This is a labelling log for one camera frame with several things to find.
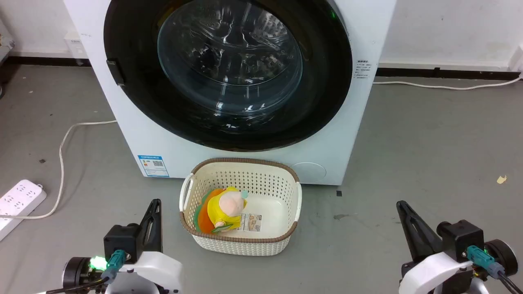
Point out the white power strip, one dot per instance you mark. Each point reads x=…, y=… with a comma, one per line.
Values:
x=18, y=200

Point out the grey furniture edge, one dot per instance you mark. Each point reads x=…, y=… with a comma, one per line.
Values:
x=5, y=47

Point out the yellow doll with orange brim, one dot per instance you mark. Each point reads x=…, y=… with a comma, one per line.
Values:
x=222, y=208

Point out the yellow paper scrap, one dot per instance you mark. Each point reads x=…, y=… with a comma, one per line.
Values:
x=501, y=179

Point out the round white filter cover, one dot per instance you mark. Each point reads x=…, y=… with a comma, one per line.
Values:
x=309, y=172

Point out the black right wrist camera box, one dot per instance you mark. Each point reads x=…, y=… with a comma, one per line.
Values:
x=459, y=237

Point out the blue energy label sticker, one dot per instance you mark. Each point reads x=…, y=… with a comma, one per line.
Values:
x=153, y=165

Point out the small printed label card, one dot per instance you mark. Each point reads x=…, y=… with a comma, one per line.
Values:
x=251, y=222

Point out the white wall socket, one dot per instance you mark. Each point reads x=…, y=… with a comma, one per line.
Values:
x=75, y=45

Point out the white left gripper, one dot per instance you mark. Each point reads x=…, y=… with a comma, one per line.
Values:
x=159, y=271

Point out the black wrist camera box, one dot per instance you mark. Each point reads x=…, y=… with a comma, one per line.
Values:
x=122, y=241
x=459, y=237

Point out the white washing machine body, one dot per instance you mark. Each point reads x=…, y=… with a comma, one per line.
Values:
x=351, y=24

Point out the small text warning sticker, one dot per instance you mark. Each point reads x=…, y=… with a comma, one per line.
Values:
x=363, y=69

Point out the black round washing machine door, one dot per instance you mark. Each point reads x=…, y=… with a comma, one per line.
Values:
x=135, y=102

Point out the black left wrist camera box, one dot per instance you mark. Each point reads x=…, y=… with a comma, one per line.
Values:
x=122, y=241

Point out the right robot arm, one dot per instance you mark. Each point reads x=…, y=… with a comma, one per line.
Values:
x=500, y=255

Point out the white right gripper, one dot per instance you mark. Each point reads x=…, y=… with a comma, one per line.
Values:
x=429, y=271

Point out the white woven-rim laundry basket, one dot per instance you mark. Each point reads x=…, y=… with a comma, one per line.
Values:
x=241, y=175

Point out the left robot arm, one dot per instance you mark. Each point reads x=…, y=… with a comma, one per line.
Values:
x=77, y=273

